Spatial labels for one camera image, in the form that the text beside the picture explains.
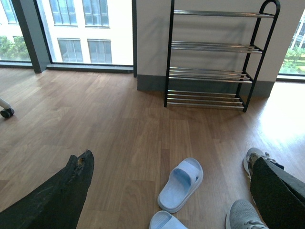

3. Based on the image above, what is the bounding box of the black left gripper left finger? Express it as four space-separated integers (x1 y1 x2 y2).
0 150 94 229

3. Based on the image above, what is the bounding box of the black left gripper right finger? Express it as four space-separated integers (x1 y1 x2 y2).
250 157 305 229

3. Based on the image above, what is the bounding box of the grey knit sneaker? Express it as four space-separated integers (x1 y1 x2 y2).
225 199 268 229
243 147 284 179

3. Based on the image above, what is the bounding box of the white chair with castors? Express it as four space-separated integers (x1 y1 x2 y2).
0 98 15 118

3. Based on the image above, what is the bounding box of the black metal shoe rack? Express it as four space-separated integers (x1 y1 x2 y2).
164 0 281 112

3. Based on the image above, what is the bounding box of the light blue slipper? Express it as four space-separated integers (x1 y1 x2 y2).
149 210 187 229
157 157 203 213

